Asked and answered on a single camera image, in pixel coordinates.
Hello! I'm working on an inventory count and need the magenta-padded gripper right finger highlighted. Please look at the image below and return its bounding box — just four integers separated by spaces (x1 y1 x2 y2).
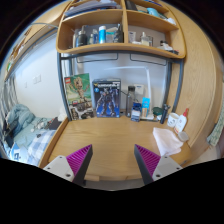
133 143 184 186

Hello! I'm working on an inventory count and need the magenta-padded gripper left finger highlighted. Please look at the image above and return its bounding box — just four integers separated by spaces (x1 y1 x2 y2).
43 143 94 187

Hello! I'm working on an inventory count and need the pale pink towel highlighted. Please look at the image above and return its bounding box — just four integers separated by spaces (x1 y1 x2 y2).
152 127 185 158

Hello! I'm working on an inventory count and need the white mug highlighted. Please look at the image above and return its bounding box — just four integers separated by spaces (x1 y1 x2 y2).
166 112 180 129

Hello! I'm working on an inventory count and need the black electric shaver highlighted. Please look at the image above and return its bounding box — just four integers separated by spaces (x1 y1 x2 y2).
159 103 172 125

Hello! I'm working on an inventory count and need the white red-capped pump bottle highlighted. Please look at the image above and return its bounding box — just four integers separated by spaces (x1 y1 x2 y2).
173 107 190 135

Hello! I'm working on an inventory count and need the dark blue small box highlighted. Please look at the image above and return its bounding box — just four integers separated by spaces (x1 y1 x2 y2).
130 102 142 123

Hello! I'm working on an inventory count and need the bed with blue bedding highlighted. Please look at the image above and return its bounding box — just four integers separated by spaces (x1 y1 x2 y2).
0 74 63 168

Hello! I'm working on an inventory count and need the dark green dish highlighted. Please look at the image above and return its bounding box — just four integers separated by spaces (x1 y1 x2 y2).
152 106 164 118

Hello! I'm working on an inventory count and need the light blue tall box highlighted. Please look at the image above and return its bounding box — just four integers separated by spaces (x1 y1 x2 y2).
141 97 151 118

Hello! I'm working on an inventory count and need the clear bottle with dark cap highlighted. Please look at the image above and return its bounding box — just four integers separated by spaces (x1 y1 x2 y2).
125 85 137 118

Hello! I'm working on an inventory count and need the green toy figure box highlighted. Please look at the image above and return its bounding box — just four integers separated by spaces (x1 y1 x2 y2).
63 73 95 121

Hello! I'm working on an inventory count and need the blue robot model box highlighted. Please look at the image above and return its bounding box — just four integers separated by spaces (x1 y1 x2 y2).
92 78 122 119

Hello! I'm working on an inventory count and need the white desk lamp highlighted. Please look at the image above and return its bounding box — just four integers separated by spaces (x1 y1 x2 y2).
103 65 156 122

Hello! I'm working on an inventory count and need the white box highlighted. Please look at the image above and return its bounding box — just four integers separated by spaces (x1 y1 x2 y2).
134 83 145 98

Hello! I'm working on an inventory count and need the green patterned cloth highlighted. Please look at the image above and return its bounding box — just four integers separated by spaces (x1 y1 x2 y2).
206 109 224 148

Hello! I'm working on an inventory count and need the white wall socket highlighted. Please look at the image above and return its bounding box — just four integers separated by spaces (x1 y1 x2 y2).
32 74 43 85

